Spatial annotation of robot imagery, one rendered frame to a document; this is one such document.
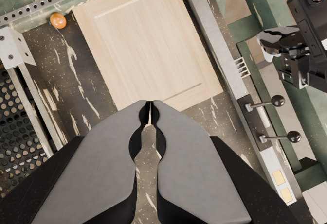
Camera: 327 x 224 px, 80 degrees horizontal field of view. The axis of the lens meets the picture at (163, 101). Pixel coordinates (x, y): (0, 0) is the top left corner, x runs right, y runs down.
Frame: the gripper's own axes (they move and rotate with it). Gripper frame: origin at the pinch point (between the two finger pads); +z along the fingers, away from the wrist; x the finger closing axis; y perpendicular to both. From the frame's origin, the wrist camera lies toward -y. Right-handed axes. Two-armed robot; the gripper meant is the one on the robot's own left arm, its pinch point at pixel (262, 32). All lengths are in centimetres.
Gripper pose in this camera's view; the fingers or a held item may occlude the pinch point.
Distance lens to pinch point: 51.5
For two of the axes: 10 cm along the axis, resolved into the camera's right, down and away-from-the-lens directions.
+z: -2.0, -4.5, 8.7
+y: 4.0, 7.8, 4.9
